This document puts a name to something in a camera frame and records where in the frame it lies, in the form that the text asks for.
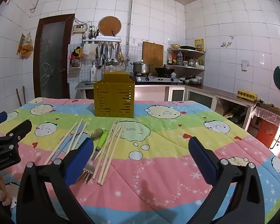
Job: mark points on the white pump bottle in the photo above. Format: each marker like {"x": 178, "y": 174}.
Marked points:
{"x": 92, "y": 71}

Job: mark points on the steel cooking pot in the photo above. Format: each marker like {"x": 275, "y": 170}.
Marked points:
{"x": 141, "y": 68}

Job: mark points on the dark wooden glass door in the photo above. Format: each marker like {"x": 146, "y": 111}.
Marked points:
{"x": 51, "y": 56}

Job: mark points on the steel corner shelf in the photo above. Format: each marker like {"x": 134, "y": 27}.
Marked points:
{"x": 189, "y": 66}

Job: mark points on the yellow wall poster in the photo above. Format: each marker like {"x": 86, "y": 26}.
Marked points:
{"x": 199, "y": 44}

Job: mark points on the wall control box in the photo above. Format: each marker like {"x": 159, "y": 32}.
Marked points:
{"x": 78, "y": 29}

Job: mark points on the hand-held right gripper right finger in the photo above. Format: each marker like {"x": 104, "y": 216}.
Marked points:
{"x": 201, "y": 159}

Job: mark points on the person's left hand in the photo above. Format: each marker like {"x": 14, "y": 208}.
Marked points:
{"x": 1, "y": 187}

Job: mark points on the round wooden board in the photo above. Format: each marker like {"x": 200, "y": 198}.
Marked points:
{"x": 109, "y": 25}

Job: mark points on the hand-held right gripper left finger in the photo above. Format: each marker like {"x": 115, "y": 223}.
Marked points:
{"x": 80, "y": 159}

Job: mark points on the kitchen counter cabinet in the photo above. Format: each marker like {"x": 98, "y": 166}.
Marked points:
{"x": 200, "y": 95}

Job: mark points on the egg carton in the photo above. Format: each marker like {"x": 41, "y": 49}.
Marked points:
{"x": 247, "y": 94}

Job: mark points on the black wok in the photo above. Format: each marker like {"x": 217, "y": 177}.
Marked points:
{"x": 164, "y": 70}

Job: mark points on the rectangular wooden cutting board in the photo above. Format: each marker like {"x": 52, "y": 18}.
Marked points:
{"x": 152, "y": 53}

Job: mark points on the white wall socket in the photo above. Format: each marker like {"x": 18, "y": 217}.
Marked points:
{"x": 245, "y": 65}

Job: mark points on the gas stove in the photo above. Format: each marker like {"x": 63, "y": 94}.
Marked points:
{"x": 154, "y": 78}

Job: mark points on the black pan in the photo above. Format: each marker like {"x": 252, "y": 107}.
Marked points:
{"x": 187, "y": 47}

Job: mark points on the yellow plastic bag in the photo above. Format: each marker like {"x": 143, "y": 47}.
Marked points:
{"x": 26, "y": 49}

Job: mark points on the colourful cartoon printed blanket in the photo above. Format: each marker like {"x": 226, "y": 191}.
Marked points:
{"x": 154, "y": 149}

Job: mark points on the steel wall utensil rack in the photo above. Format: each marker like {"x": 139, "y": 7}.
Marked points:
{"x": 101, "y": 40}

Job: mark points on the yellow perforated utensil holder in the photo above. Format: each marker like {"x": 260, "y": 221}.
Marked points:
{"x": 113, "y": 98}

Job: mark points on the yellow bowl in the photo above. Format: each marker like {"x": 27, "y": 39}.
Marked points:
{"x": 175, "y": 46}

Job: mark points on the red box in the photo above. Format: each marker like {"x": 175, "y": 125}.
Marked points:
{"x": 267, "y": 131}

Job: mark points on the light blue plastic spoon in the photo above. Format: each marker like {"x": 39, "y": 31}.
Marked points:
{"x": 67, "y": 145}

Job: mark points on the wooden sticks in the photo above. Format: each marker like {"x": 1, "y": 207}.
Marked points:
{"x": 21, "y": 96}

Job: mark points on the steel kitchen sink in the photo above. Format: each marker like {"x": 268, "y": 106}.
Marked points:
{"x": 85, "y": 84}

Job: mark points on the wooden chopstick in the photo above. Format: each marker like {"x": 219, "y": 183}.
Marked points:
{"x": 72, "y": 138}
{"x": 113, "y": 154}
{"x": 107, "y": 140}
{"x": 65, "y": 140}
{"x": 110, "y": 154}
{"x": 105, "y": 155}
{"x": 80, "y": 134}

